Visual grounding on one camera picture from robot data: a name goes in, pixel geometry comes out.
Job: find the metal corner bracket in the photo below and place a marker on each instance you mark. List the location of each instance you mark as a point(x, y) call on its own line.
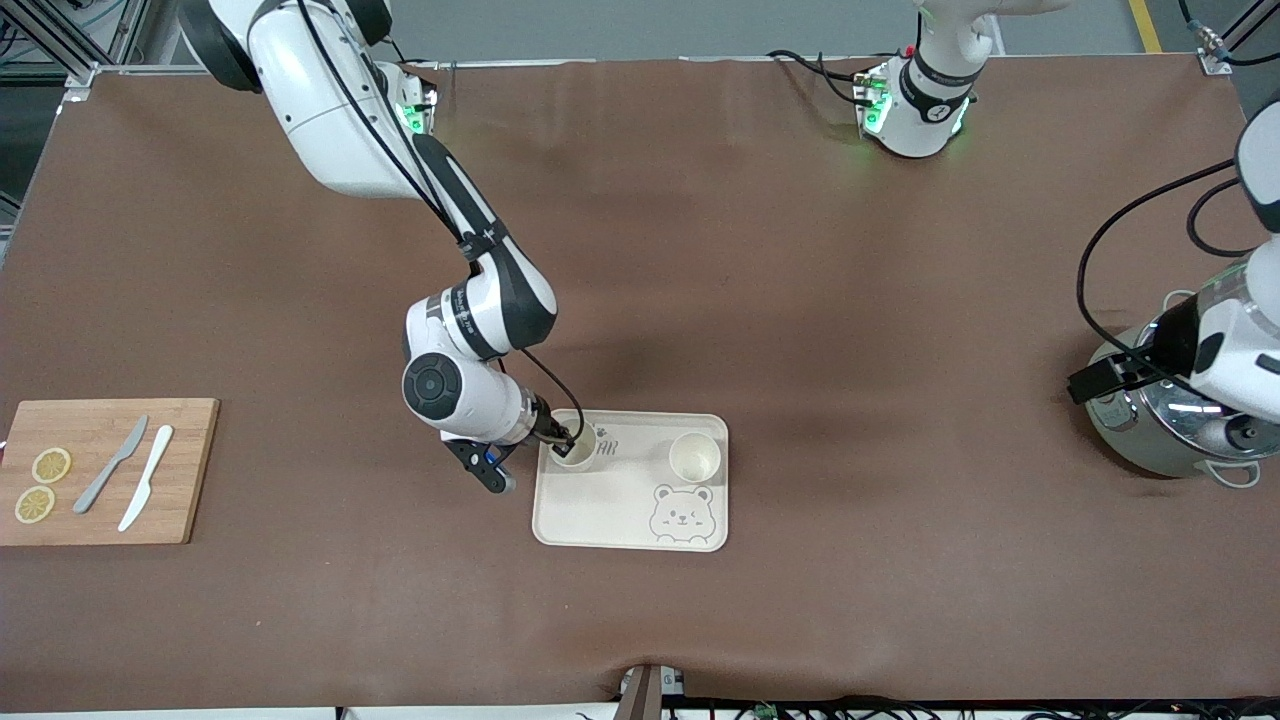
point(1215, 62)

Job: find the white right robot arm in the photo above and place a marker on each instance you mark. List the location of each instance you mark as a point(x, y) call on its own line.
point(330, 120)

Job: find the aluminium frame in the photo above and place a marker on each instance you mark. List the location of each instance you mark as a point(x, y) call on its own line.
point(50, 35)

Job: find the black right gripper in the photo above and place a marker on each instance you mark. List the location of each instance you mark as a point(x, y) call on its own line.
point(546, 428)

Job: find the bamboo cutting board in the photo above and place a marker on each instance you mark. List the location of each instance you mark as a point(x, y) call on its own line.
point(190, 470)

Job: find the grey plastic knife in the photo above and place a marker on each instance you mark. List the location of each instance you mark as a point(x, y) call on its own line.
point(110, 465)

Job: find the glass pot lid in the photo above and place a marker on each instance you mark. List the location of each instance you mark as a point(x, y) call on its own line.
point(1165, 398)

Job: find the white plastic knife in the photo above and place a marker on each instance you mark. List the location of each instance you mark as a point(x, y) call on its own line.
point(150, 470)

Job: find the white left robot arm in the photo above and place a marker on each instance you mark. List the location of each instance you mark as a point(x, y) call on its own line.
point(915, 110)

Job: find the white IKEA cup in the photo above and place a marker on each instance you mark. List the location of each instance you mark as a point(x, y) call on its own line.
point(585, 457)
point(695, 460)

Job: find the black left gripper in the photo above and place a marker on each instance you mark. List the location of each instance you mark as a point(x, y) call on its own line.
point(1176, 338)

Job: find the white tray with bear print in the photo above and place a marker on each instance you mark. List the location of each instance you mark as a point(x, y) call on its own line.
point(620, 510)

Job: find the brown table mat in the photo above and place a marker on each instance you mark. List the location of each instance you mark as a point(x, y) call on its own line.
point(800, 300)

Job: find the yellow lemon slice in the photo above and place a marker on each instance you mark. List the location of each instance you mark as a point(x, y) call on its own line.
point(34, 504)
point(51, 465)

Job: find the grey-green electric cooking pot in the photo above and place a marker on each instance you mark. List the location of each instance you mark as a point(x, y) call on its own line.
point(1150, 445)

